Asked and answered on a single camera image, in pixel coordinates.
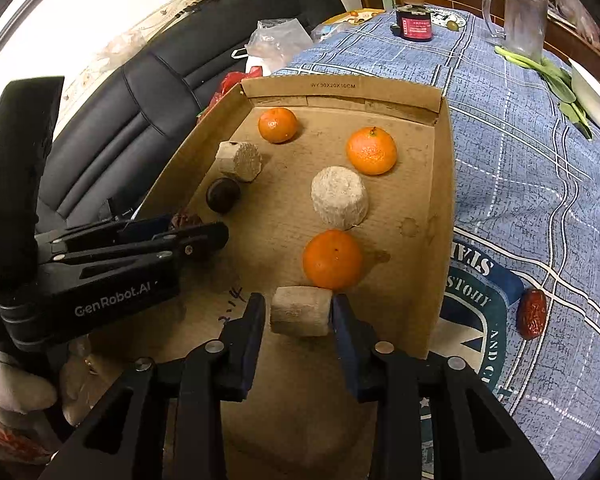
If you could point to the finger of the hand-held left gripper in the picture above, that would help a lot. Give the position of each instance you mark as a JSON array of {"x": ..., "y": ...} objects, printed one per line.
[
  {"x": 145, "y": 225},
  {"x": 202, "y": 240}
]

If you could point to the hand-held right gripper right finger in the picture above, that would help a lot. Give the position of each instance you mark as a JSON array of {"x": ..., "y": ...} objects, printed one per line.
[{"x": 347, "y": 350}]

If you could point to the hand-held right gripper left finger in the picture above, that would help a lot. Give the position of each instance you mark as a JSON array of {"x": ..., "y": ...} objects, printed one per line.
[{"x": 252, "y": 345}]

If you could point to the dark round fruit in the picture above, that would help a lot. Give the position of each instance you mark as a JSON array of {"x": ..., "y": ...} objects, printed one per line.
[{"x": 222, "y": 194}]

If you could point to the pale sugarcane piece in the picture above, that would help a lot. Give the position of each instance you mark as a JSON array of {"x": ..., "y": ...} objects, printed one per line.
[
  {"x": 240, "y": 160},
  {"x": 300, "y": 311}
]

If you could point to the cardboard box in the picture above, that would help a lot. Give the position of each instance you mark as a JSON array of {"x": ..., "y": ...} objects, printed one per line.
[{"x": 275, "y": 205}]

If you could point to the orange mandarin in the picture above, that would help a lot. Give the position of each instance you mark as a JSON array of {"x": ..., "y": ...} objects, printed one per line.
[
  {"x": 277, "y": 124},
  {"x": 371, "y": 151},
  {"x": 332, "y": 259}
]

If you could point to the large round sugarcane piece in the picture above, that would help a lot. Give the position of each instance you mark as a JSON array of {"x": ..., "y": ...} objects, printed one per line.
[{"x": 339, "y": 197}]

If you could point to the black leather sofa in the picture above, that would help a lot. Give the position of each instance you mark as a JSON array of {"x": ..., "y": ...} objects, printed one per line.
[{"x": 155, "y": 85}]

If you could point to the red packet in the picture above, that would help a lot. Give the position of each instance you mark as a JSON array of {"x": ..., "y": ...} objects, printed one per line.
[{"x": 230, "y": 85}]

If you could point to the large red date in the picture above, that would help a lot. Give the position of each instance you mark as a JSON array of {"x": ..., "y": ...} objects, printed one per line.
[{"x": 532, "y": 312}]

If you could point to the white cloth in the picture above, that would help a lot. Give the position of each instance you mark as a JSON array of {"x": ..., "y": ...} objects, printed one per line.
[{"x": 10, "y": 385}]

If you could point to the clear plastic bag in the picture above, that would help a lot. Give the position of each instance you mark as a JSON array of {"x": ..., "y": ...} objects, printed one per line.
[{"x": 275, "y": 40}]

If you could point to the blue plaid tablecloth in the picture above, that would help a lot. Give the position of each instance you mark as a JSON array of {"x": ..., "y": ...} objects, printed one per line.
[{"x": 505, "y": 170}]

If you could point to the dark jar with cork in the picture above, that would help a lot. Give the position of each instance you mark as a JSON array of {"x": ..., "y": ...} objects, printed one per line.
[{"x": 414, "y": 22}]

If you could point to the small green fruit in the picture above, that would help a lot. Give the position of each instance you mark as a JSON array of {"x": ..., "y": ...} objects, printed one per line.
[{"x": 451, "y": 24}]

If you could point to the green leafy vegetable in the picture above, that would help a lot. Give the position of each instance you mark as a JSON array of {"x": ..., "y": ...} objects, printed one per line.
[{"x": 555, "y": 85}]

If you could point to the white bowl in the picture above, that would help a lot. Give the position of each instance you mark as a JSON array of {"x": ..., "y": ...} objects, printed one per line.
[{"x": 597, "y": 100}]

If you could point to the clear plastic pitcher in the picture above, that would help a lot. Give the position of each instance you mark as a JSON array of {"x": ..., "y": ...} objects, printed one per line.
[{"x": 522, "y": 22}]

